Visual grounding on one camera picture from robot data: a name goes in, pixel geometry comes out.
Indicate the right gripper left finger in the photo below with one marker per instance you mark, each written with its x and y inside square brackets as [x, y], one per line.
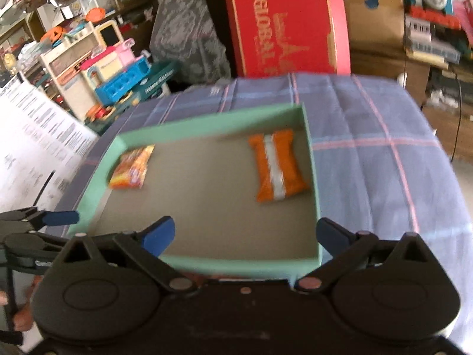
[144, 249]

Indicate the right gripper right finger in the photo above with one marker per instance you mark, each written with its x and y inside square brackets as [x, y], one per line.
[348, 250]

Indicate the orange striped chips bag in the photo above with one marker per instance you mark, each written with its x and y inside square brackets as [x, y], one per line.
[132, 168]

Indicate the orange white snack pack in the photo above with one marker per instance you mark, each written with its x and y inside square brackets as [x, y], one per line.
[279, 174]

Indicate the person's left hand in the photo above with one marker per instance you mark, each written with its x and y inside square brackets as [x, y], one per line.
[23, 319]

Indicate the blue plaid tablecloth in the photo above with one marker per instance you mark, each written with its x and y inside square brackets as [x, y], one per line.
[378, 163]

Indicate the white printed paper sheet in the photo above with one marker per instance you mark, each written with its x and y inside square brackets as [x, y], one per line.
[42, 147]

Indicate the green cardboard tray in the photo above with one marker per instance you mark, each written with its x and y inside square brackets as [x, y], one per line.
[203, 174]

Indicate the wooden tv cabinet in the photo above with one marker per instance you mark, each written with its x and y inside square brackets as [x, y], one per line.
[444, 95]

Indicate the toy kitchen playset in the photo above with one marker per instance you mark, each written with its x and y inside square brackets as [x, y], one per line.
[99, 76]

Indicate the grey lace cushion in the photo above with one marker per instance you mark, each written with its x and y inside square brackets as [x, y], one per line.
[184, 32]

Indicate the cluttered display shelf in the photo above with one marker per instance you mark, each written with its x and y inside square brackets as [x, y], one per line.
[26, 21]

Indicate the red Global gift box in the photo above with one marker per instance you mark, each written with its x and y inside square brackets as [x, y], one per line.
[277, 37]

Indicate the brown bear cardboard box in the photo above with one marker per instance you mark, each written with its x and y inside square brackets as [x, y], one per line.
[375, 25]

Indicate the Thomas train toy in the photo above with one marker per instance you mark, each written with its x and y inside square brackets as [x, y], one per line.
[439, 12]

